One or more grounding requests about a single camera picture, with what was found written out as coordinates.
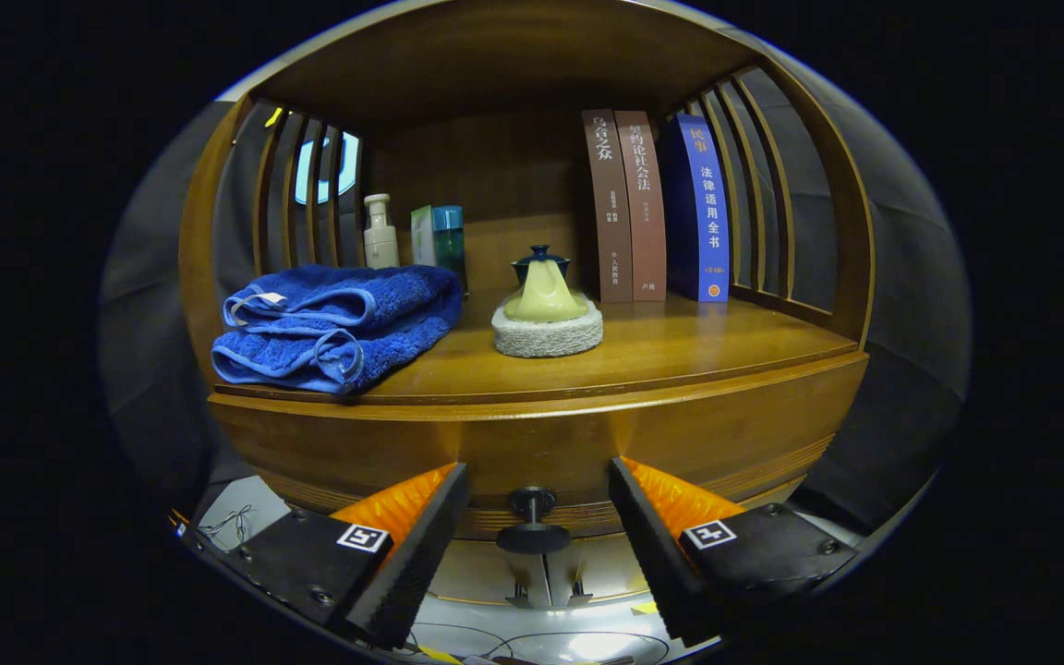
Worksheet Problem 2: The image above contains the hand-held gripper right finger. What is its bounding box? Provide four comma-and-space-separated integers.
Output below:
608, 456, 861, 647

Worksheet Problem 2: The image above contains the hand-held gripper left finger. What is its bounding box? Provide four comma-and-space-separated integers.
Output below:
218, 462, 470, 650

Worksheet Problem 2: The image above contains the wooden drawer with black knob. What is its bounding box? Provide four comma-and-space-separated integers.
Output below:
209, 351, 870, 555

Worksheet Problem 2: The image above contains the green scrubbing brush white base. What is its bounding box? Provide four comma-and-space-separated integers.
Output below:
491, 259, 605, 359

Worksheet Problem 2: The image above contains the wooden cabinet door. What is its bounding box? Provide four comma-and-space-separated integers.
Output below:
430, 538, 533, 606
546, 536, 644, 601

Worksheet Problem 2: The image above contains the wooden countertop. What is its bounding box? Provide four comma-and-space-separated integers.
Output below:
213, 291, 865, 407

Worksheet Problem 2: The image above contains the wooden cabinet with slatted hutch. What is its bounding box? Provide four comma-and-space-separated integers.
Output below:
178, 0, 877, 611

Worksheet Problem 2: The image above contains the folded blue towel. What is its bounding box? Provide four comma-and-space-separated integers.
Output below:
211, 264, 464, 396

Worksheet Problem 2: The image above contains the white pump bottle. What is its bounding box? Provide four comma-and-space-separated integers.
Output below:
363, 193, 401, 271

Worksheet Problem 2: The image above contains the white green tube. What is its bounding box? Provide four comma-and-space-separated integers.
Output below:
410, 204, 436, 267

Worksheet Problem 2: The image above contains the teal capped bottle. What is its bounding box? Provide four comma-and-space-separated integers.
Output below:
430, 204, 470, 296

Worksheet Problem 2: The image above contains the dark blue lidded teacup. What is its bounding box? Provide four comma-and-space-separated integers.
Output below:
511, 244, 572, 287

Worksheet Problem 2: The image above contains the reddish brown book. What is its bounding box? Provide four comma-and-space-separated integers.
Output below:
614, 110, 669, 302

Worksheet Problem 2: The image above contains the dark brown book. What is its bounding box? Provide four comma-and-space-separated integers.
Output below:
582, 109, 635, 305

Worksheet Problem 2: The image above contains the blue book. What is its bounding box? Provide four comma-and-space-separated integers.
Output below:
666, 113, 732, 304

